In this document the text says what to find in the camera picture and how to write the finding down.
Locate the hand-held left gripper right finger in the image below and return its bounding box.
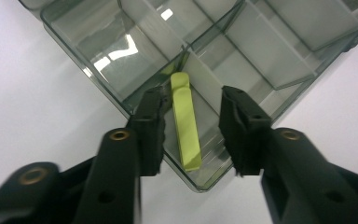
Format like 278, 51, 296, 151
218, 85, 358, 224

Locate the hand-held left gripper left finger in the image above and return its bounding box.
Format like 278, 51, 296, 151
72, 86, 170, 224

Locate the yellow-green stick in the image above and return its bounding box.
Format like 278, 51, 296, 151
170, 71, 203, 173

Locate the clear grey compartment box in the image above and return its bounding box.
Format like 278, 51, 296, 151
18, 0, 358, 193

